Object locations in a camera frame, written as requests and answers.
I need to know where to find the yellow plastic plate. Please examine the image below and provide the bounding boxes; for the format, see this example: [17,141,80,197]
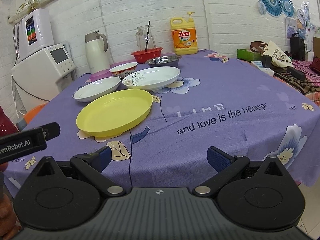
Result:
[76,89,153,137]

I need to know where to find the small white plate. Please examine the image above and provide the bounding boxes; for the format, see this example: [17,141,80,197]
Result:
[72,76,121,102]

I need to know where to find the purple plastic bowl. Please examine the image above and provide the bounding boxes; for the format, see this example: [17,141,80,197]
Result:
[89,69,112,82]

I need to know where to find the white red patterned bowl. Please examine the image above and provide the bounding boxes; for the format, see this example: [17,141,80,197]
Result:
[110,62,138,79]

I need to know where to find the white floral oval plate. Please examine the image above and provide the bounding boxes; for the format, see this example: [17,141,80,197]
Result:
[122,66,181,91]

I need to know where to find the stainless steel bowl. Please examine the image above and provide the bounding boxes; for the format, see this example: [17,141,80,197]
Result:
[145,55,182,67]

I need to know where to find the orange plastic stool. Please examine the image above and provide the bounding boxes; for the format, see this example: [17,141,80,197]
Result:
[24,103,47,124]

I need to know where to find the white countertop appliance with screen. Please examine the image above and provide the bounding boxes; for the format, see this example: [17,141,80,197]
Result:
[12,44,75,111]

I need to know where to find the purple floral tablecloth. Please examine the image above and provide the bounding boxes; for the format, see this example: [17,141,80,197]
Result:
[5,50,319,195]

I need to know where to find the white thermos jug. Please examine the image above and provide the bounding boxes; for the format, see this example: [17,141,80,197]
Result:
[85,30,110,74]

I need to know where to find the white water purifier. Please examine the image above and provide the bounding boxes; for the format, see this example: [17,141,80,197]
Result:
[12,9,54,62]

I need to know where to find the white power strip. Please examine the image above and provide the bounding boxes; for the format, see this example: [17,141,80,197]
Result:
[250,61,274,76]

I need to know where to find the green box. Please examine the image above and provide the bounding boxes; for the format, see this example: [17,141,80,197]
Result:
[236,49,263,62]

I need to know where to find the red plastic basket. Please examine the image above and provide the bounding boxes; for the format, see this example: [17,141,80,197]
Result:
[131,47,163,63]

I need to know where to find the black rectangular box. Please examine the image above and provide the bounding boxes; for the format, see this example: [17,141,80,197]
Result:
[287,66,306,81]

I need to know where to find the cream tote bag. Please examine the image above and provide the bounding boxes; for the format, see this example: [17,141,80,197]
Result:
[262,41,292,63]

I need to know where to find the potted plant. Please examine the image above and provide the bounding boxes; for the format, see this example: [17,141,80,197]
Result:
[16,0,41,15]

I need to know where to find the black stirring stick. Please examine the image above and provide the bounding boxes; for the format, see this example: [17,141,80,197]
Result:
[145,21,151,52]

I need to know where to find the glass pitcher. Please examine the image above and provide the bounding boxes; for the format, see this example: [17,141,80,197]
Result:
[136,25,156,51]

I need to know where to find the yellow dish soap bottle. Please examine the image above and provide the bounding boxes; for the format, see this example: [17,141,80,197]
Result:
[170,11,198,56]

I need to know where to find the blue paper fan decorations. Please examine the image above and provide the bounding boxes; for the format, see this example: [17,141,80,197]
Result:
[257,0,305,18]

